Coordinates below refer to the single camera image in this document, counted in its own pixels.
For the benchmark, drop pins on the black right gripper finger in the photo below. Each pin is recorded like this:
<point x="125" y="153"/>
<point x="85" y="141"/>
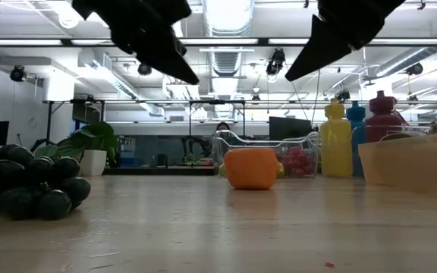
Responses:
<point x="319" y="53"/>

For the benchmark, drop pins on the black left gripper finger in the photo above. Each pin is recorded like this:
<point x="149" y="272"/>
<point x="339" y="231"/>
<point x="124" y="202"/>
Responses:
<point x="165" y="62"/>

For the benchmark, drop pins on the blue plastic sports bottle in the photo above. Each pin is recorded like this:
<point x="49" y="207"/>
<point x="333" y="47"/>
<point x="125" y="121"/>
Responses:
<point x="356" y="117"/>

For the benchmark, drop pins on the yellow plastic sports bottle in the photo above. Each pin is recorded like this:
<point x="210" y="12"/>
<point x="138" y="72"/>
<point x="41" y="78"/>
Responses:
<point x="335" y="144"/>

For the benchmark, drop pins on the magenta plastic sports bottle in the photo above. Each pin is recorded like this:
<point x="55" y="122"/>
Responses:
<point x="383" y="121"/>

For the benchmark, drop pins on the red toy grape bunch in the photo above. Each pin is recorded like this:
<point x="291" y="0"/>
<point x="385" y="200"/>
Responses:
<point x="298" y="161"/>

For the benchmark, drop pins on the orange toy fruit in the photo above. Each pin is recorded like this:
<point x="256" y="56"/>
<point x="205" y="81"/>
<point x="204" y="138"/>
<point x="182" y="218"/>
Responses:
<point x="250" y="168"/>

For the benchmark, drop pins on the black toy grape bunch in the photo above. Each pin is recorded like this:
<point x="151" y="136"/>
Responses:
<point x="21" y="178"/>

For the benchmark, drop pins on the black background robot arm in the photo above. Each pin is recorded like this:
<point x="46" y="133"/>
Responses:
<point x="195" y="144"/>

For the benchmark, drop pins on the black ceiling spotlight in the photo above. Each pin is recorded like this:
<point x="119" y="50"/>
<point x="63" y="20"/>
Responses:
<point x="275" y="60"/>
<point x="17" y="73"/>
<point x="414" y="68"/>
<point x="144" y="69"/>

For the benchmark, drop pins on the person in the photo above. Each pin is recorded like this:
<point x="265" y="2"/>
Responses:
<point x="223" y="127"/>

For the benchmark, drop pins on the blue background cabinet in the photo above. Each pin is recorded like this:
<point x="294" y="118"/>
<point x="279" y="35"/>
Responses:
<point x="127" y="153"/>

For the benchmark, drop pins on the clear plastic bin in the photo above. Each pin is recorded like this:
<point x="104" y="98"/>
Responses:
<point x="264" y="142"/>
<point x="393" y="129"/>

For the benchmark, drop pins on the green plant in white pot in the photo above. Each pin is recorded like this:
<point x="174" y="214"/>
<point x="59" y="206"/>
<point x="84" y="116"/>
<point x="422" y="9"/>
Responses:
<point x="89" y="146"/>

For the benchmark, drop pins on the orange translucent tray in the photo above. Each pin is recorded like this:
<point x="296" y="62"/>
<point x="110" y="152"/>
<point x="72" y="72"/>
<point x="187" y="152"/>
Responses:
<point x="412" y="163"/>

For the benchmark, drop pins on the black bent background stand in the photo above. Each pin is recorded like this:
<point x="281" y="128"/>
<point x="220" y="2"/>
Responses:
<point x="40" y="143"/>

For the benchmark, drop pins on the small red scrap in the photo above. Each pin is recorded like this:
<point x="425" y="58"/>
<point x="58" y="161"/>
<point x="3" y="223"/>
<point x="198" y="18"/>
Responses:
<point x="329" y="264"/>

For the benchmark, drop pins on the black frame background table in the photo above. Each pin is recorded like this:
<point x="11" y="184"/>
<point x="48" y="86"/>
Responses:
<point x="190" y="113"/>

